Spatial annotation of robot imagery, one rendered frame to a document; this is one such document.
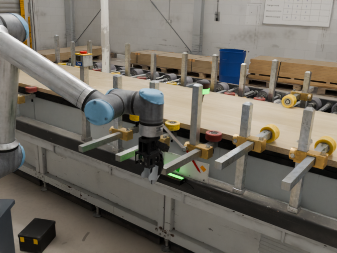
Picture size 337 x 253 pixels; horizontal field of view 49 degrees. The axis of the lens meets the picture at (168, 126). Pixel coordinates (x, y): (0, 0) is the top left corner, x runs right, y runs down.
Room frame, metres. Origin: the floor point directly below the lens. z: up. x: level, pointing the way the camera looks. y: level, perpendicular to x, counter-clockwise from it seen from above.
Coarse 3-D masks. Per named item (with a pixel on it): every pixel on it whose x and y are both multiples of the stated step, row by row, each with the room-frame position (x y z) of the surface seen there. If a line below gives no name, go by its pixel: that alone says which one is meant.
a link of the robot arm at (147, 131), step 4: (140, 124) 1.28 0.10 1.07; (140, 128) 1.28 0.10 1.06; (144, 128) 1.27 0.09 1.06; (148, 128) 1.26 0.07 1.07; (152, 128) 1.26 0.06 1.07; (156, 128) 1.27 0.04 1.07; (160, 128) 1.28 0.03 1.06; (140, 132) 1.28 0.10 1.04; (144, 132) 1.27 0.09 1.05; (148, 132) 1.26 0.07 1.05; (152, 132) 1.26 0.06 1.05; (156, 132) 1.27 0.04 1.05; (160, 132) 1.28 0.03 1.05; (144, 136) 1.27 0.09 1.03; (148, 136) 1.26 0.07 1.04; (152, 136) 1.26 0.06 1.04; (156, 136) 1.27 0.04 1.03
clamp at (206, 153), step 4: (188, 144) 1.63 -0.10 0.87; (200, 144) 1.64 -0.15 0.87; (188, 148) 1.63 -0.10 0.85; (192, 148) 1.62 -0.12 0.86; (196, 148) 1.61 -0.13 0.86; (200, 148) 1.60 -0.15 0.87; (204, 148) 1.59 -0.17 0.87; (208, 148) 1.59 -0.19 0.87; (212, 148) 1.60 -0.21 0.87; (204, 152) 1.58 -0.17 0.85; (208, 152) 1.58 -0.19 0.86; (212, 152) 1.61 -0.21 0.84; (200, 156) 1.59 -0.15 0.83; (204, 156) 1.58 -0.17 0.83; (208, 156) 1.58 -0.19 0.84; (212, 156) 1.61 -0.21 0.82
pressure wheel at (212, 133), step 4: (208, 132) 1.71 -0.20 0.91; (212, 132) 1.71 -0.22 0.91; (216, 132) 1.73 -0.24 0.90; (220, 132) 1.72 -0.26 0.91; (208, 136) 1.68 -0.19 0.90; (212, 136) 1.67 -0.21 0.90; (216, 136) 1.67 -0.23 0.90; (220, 136) 1.68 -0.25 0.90; (208, 140) 1.68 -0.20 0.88; (212, 140) 1.67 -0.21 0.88; (216, 140) 1.67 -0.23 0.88; (220, 140) 1.69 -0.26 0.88
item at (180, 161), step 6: (204, 144) 1.67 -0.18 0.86; (210, 144) 1.67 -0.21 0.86; (216, 144) 1.70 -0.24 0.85; (192, 150) 1.58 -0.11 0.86; (198, 150) 1.59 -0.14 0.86; (186, 156) 1.51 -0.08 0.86; (192, 156) 1.53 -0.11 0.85; (198, 156) 1.57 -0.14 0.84; (174, 162) 1.44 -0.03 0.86; (180, 162) 1.45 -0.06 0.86; (186, 162) 1.49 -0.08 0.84; (168, 168) 1.38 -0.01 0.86; (174, 168) 1.42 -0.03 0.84
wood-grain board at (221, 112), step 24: (24, 72) 3.17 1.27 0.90; (72, 72) 3.25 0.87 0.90; (96, 72) 3.29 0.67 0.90; (168, 96) 2.46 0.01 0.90; (216, 96) 2.51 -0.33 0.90; (216, 120) 1.94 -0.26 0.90; (240, 120) 1.95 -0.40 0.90; (264, 120) 1.97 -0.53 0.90; (288, 120) 1.99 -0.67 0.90; (336, 120) 2.02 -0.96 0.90; (288, 144) 1.60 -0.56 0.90; (312, 144) 1.61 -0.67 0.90; (336, 144) 1.62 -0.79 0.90
